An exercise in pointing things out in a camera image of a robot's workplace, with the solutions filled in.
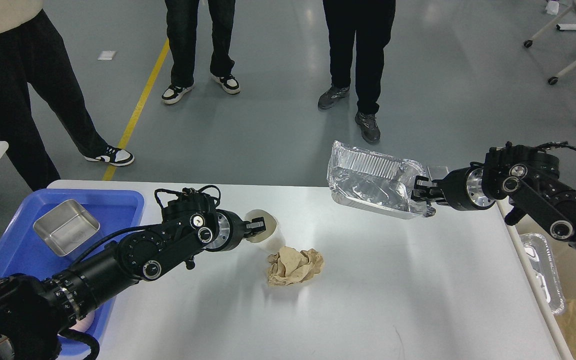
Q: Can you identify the right clear floor plate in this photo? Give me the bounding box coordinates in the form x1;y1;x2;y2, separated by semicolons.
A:
427;165;450;183

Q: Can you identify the person in dark jeans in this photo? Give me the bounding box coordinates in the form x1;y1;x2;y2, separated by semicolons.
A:
161;0;242;105

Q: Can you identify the person in black trousers left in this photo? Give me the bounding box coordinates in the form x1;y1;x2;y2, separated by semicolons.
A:
0;0;135;191

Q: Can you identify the aluminium foil tray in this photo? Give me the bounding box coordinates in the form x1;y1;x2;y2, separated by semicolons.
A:
327;140;436;220

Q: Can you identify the small steel rectangular tray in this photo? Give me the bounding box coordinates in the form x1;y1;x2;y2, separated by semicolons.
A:
32;199;101;258

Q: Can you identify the pink ribbed mug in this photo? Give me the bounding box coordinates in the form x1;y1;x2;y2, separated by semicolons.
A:
69;316;94;333

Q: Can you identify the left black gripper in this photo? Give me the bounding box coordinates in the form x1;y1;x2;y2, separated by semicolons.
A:
206;210;266;252

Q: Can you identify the white paper on floor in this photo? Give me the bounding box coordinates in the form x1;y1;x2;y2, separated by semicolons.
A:
97;50;117;61

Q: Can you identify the blue plastic tray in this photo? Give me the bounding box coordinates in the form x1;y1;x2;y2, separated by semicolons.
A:
0;189;144;340

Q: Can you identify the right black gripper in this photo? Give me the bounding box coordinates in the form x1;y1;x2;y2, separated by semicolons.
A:
411;166;494;211

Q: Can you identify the white rolling chair base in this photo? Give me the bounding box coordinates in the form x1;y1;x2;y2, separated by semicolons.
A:
523;0;576;124

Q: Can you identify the white paper cup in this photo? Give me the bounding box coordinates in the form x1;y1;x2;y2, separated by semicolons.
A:
244;209;286;255

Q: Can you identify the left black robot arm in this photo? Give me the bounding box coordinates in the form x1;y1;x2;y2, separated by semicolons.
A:
0;187;268;360

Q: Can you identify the white plastic bin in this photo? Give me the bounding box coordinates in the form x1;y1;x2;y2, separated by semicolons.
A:
506;216;576;360

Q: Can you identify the person with grey sneakers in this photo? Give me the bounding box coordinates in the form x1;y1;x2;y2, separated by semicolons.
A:
317;0;396;144

